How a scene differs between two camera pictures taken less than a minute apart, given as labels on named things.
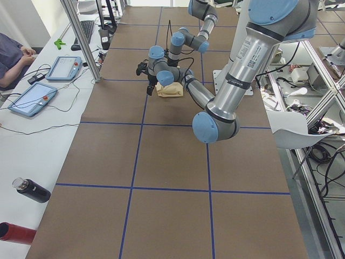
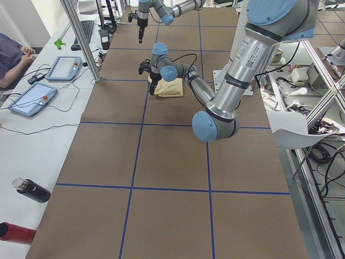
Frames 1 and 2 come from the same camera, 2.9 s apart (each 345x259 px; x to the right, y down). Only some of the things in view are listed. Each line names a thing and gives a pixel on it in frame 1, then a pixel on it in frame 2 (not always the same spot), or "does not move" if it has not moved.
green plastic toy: [59, 43] does not move
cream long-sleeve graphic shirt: [171, 90] does not move
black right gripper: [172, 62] -> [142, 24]
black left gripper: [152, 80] does not move
